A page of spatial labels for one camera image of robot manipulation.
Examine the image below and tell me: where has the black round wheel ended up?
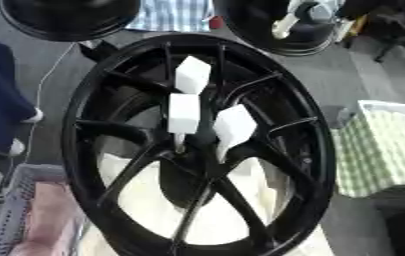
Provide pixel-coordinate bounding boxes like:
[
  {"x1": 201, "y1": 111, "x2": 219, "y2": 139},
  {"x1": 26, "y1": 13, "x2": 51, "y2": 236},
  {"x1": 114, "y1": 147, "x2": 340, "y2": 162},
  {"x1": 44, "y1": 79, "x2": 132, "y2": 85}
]
[
  {"x1": 0, "y1": 0, "x2": 143, "y2": 43},
  {"x1": 210, "y1": 0, "x2": 349, "y2": 57}
]

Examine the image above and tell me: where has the black office chair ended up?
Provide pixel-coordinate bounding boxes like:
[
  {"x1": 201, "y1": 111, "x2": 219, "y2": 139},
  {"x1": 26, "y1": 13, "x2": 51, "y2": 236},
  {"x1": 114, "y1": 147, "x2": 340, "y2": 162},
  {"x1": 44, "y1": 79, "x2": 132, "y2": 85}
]
[{"x1": 335, "y1": 0, "x2": 405, "y2": 76}]

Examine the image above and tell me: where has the white pin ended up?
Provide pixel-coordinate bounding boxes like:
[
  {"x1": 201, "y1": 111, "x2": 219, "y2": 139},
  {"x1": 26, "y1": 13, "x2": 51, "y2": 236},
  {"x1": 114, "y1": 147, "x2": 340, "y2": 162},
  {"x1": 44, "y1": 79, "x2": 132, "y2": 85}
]
[
  {"x1": 167, "y1": 93, "x2": 202, "y2": 154},
  {"x1": 174, "y1": 55, "x2": 213, "y2": 96},
  {"x1": 210, "y1": 103, "x2": 260, "y2": 164}
]

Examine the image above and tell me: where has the black spoked wheel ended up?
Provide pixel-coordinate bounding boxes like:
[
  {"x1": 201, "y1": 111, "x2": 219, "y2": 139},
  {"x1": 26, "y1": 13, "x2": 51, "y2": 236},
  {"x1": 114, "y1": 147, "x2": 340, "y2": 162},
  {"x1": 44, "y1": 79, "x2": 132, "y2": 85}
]
[{"x1": 60, "y1": 33, "x2": 339, "y2": 256}]

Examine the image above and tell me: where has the grey plastic crate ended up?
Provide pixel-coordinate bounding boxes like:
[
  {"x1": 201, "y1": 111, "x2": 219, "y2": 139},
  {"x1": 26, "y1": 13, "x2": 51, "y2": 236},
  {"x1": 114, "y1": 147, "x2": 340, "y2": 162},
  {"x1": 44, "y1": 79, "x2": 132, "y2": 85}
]
[{"x1": 0, "y1": 163, "x2": 90, "y2": 256}]

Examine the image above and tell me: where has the white cable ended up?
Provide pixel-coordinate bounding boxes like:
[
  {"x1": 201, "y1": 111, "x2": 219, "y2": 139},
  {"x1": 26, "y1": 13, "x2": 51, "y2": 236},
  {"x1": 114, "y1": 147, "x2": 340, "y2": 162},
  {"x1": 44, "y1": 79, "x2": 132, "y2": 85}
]
[{"x1": 21, "y1": 42, "x2": 78, "y2": 164}]

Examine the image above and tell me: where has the green white checked table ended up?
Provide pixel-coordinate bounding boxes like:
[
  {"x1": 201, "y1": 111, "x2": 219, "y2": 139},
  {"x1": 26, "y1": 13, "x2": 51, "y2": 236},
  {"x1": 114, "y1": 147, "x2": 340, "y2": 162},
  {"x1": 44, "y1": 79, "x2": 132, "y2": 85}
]
[{"x1": 329, "y1": 99, "x2": 405, "y2": 199}]

